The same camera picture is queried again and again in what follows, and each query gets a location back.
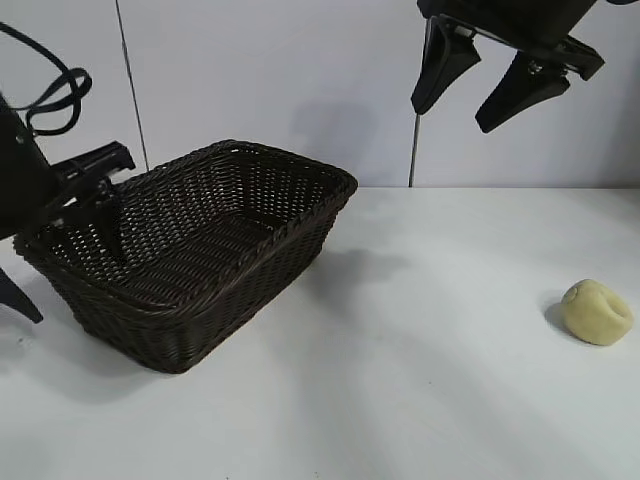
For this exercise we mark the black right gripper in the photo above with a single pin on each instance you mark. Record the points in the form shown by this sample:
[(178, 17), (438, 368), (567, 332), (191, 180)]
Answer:
[(515, 22)]

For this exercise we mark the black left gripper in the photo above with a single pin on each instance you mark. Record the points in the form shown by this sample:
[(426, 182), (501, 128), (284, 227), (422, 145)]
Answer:
[(22, 185)]

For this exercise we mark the dark brown woven basket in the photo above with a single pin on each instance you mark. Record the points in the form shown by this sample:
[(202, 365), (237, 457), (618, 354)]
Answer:
[(200, 280)]

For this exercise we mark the pale yellow egg yolk pastry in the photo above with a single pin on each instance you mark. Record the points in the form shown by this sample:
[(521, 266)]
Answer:
[(595, 317)]

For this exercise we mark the thin grey vertical rod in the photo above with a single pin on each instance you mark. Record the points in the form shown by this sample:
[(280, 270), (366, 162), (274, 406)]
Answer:
[(414, 150), (132, 85)]

